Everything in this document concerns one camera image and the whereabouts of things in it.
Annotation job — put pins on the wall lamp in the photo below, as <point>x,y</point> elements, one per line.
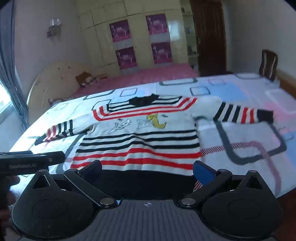
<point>54,27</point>

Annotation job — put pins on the printed white bed blanket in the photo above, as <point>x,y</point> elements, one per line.
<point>231,92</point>

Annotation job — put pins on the cream bed headboard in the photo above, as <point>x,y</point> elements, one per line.
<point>50,78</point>

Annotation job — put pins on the purple wall poster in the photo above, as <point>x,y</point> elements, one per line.
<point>120,31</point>
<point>161,53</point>
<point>157,24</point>
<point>126,58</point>

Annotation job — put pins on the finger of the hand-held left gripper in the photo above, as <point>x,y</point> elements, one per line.
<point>55,157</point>

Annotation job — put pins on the window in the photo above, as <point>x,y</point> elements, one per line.
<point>4,102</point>

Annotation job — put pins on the white brown patterned pillow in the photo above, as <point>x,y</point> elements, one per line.
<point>61,99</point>

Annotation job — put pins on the pink bed sheet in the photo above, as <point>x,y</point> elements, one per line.
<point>138,78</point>

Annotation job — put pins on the cream corner shelf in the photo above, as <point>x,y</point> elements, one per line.
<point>190,41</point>

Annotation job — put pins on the grey curtain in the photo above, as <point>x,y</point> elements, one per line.
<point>11,69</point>

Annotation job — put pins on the striped knit sweater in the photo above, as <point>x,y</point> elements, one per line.
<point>138,139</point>

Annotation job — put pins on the dark wooden door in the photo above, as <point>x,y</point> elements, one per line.
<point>208,37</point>

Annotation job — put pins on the cream wardrobe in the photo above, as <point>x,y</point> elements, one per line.
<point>99,46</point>

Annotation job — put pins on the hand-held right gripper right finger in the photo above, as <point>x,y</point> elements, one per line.
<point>203,172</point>

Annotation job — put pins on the person's left hand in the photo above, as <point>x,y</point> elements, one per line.
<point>12,180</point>

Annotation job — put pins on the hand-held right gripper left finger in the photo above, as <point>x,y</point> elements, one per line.
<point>91,172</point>

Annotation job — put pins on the wooden chair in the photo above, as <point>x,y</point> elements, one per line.
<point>268,64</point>

